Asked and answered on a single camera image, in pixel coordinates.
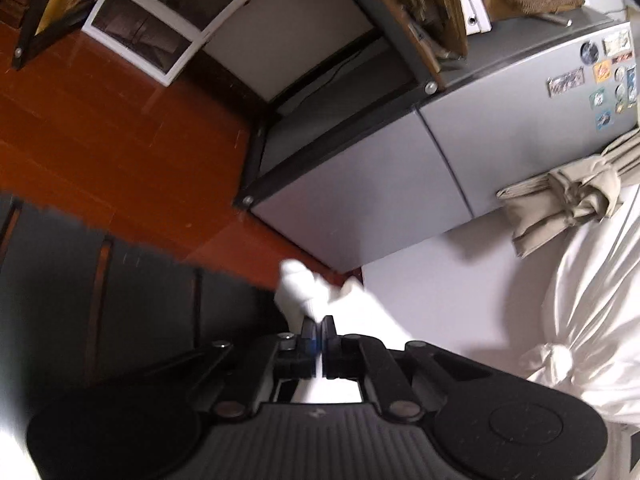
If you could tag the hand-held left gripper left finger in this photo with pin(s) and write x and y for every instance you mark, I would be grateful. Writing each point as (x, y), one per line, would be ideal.
(312, 345)

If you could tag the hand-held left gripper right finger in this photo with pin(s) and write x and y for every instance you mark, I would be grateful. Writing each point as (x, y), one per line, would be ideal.
(331, 346)

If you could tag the white garment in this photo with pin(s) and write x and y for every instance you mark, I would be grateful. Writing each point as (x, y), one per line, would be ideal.
(300, 285)

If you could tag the grey refrigerator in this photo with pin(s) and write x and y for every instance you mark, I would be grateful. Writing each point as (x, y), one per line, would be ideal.
(375, 170)

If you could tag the black metal rack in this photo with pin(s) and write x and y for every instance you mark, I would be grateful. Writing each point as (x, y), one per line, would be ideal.
(255, 160)

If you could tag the white tied curtain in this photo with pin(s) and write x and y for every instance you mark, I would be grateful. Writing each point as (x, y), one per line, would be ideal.
(590, 285)

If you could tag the beige curtain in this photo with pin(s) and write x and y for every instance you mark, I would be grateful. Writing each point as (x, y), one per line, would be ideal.
(565, 195)

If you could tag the stack of flattened cardboard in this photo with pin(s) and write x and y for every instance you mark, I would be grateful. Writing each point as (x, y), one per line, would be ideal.
(435, 10)

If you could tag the group of fridge magnets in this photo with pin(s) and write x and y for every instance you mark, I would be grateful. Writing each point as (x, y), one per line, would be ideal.
(565, 82)

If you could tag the white framed cube shelf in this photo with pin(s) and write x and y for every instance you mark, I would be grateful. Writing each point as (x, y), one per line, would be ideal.
(150, 20)

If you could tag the metal rod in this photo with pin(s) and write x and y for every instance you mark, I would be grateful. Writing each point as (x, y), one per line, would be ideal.
(555, 19)

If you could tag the black metal frame bar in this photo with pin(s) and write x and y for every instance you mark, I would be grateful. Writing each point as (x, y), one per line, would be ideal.
(30, 25)

